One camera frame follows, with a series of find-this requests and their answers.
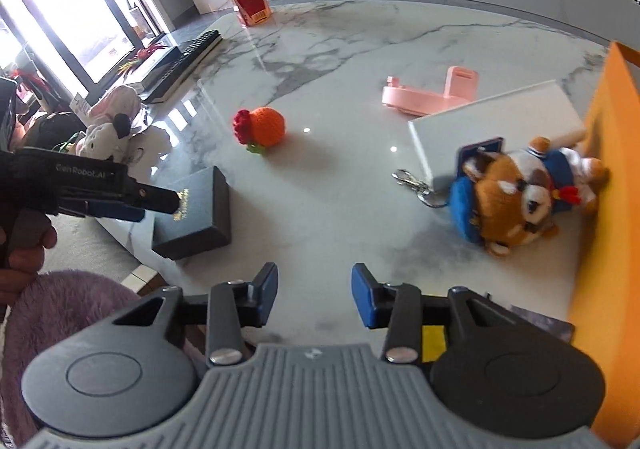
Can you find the black and white plush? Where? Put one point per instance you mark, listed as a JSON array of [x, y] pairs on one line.
[[105, 139]]

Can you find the black box with gold print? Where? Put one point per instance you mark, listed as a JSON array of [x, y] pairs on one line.
[[192, 219]]

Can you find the white rabbit plush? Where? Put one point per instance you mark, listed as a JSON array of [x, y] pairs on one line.
[[117, 104]]

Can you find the person's left hand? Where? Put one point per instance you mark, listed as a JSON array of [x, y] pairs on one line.
[[25, 269]]

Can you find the purple fluffy garment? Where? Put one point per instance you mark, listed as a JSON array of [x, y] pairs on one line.
[[55, 319]]

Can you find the white box lid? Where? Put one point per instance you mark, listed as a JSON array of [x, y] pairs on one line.
[[490, 124]]

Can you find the plush dog in blue outfit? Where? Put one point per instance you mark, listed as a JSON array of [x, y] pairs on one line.
[[515, 201]]

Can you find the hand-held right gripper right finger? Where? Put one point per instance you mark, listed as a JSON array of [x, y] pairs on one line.
[[364, 296]]

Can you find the crocheted orange with red flower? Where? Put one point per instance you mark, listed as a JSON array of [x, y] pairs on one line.
[[267, 126]]

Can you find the red flower plant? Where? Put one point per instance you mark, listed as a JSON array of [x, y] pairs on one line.
[[142, 56]]

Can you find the pink plastic holder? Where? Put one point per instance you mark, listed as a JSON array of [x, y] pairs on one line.
[[425, 96]]

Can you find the glass sliding door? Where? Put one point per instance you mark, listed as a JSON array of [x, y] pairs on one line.
[[65, 4]]

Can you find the black long box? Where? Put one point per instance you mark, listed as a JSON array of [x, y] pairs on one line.
[[180, 61]]

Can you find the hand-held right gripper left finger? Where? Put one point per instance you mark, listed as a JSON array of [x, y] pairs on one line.
[[264, 294]]

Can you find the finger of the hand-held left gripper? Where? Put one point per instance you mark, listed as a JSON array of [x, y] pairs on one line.
[[157, 198], [117, 212]]

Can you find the metal keyring clasp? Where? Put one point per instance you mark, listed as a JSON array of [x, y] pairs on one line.
[[415, 184]]

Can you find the yellow small object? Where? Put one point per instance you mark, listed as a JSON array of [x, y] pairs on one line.
[[433, 344]]

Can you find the orange cardboard box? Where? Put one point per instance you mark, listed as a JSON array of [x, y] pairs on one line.
[[615, 229]]

